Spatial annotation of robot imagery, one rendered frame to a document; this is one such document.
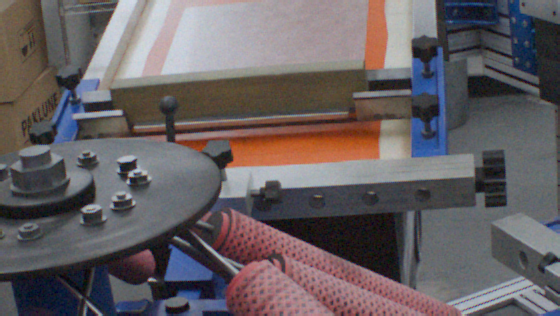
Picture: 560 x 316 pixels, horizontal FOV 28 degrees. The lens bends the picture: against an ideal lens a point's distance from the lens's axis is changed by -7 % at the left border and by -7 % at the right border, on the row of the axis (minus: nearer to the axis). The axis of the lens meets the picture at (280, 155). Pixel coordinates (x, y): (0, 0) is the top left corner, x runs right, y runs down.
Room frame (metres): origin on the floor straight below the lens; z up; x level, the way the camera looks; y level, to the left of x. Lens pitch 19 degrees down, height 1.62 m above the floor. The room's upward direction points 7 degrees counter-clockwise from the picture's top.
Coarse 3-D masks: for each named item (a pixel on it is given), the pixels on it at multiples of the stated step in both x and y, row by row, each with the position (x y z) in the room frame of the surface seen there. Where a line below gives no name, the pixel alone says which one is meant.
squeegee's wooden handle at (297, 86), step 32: (288, 64) 1.68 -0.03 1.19; (320, 64) 1.67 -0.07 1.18; (352, 64) 1.66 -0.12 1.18; (128, 96) 1.71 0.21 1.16; (160, 96) 1.70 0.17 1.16; (192, 96) 1.70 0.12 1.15; (224, 96) 1.69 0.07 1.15; (256, 96) 1.68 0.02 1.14; (288, 96) 1.67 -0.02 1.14; (320, 96) 1.67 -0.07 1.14; (352, 96) 1.66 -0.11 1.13
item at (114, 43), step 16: (128, 0) 2.15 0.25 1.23; (144, 0) 2.19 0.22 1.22; (416, 0) 1.97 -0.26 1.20; (432, 0) 1.96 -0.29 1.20; (128, 16) 2.09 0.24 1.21; (416, 16) 1.91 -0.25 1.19; (432, 16) 1.90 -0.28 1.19; (112, 32) 2.04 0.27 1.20; (128, 32) 2.06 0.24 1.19; (416, 32) 1.86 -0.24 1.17; (432, 32) 1.85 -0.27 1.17; (112, 48) 1.98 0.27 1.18; (96, 64) 1.93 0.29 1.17; (112, 64) 1.95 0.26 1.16; (112, 80) 1.93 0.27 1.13
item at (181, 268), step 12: (180, 252) 1.33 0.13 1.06; (168, 264) 1.32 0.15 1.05; (180, 264) 1.31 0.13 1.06; (192, 264) 1.31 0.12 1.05; (168, 276) 1.29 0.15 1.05; (180, 276) 1.29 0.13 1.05; (192, 276) 1.29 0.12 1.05; (204, 276) 1.28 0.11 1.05; (216, 276) 1.30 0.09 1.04; (168, 288) 1.29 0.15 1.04; (192, 288) 1.28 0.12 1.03; (204, 288) 1.28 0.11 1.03; (216, 288) 1.29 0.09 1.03
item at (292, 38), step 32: (288, 0) 2.11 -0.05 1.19; (320, 0) 2.09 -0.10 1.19; (352, 0) 2.07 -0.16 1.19; (384, 0) 2.06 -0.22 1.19; (288, 32) 1.99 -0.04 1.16; (320, 32) 1.98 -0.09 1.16; (352, 32) 1.96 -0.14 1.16; (384, 32) 1.94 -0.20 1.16; (384, 64) 1.84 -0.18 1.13; (288, 128) 1.71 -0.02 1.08; (320, 128) 1.69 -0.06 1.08; (352, 128) 1.68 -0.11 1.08; (256, 160) 1.64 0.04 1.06; (288, 160) 1.63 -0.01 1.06; (320, 160) 1.62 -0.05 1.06; (352, 160) 1.60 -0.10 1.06
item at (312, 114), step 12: (324, 108) 1.67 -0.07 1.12; (348, 108) 1.66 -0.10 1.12; (180, 120) 1.71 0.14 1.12; (192, 120) 1.70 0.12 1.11; (204, 120) 1.69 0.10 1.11; (216, 120) 1.69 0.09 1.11; (228, 120) 1.68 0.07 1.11; (240, 120) 1.68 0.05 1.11; (252, 120) 1.68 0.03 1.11; (264, 120) 1.68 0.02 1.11; (276, 120) 1.67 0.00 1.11; (288, 120) 1.67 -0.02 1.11; (300, 120) 1.67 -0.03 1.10
